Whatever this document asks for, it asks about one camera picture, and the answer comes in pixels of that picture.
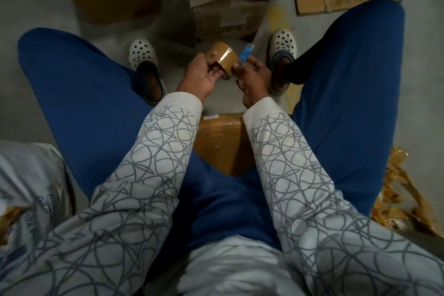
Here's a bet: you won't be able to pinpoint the person's right hand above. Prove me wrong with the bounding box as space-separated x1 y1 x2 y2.
232 55 273 110

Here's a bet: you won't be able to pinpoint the person's left hand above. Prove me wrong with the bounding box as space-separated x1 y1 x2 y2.
176 51 231 105

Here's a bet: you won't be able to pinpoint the blue-handled cutter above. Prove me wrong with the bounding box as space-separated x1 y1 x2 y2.
237 42 257 66

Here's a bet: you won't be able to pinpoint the brown packing tape roll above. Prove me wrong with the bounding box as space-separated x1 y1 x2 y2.
208 40 241 80

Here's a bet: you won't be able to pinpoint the small cardboard box being taped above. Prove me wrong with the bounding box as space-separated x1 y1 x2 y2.
186 0 273 45

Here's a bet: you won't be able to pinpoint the person's left forearm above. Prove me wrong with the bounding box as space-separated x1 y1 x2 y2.
0 91 205 296

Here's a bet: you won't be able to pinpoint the person's right forearm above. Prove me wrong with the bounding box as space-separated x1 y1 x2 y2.
242 96 444 296

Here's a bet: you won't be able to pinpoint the person's right white clog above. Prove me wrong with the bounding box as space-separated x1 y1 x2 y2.
266 27 298 96

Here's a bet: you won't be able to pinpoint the person's white clog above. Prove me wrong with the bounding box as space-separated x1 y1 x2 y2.
128 37 168 106
266 27 298 96

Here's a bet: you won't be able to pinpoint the person's left white clog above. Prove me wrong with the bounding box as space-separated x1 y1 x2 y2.
128 37 168 106

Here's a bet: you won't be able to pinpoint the person's blue trousers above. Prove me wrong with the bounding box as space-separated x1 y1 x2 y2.
17 0 407 252

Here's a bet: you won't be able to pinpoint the person's grey shirt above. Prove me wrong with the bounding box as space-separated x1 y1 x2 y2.
144 234 310 296

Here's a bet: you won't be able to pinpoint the crumpled brown tape scraps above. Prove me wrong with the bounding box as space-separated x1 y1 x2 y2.
370 144 442 239

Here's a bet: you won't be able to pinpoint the brown plastic-wrapped stool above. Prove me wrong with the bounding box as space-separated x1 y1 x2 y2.
192 112 258 178

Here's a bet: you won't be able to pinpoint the white woven sack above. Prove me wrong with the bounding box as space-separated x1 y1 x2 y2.
0 140 76 281

